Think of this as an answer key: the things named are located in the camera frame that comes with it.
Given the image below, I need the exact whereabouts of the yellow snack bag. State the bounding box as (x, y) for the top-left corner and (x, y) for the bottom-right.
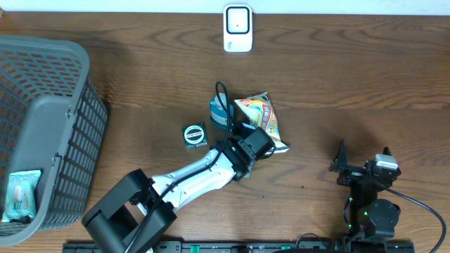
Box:
(234, 92), (290, 153)

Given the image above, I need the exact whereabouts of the teal mouthwash bottle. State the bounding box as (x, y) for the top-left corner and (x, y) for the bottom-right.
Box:
(210, 93), (227, 130)

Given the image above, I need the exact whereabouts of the green square box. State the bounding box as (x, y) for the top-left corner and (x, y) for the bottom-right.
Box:
(182, 122), (208, 149)

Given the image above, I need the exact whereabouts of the light blue wipes packet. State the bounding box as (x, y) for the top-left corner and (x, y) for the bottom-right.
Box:
(1, 170), (41, 223)

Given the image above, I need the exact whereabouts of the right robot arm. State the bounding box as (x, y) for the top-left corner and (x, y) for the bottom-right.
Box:
(329, 141), (401, 240)

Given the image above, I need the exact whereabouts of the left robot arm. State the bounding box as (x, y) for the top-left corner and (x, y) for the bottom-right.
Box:
(82, 124), (275, 252)

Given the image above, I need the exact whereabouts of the white barcode scanner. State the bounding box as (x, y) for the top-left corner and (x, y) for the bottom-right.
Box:
(223, 4), (253, 53)

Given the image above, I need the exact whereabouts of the grey plastic basket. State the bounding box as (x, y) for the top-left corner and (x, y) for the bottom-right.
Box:
(1, 35), (108, 247)

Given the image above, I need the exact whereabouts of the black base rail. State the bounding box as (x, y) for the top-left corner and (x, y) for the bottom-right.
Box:
(63, 240), (416, 253)

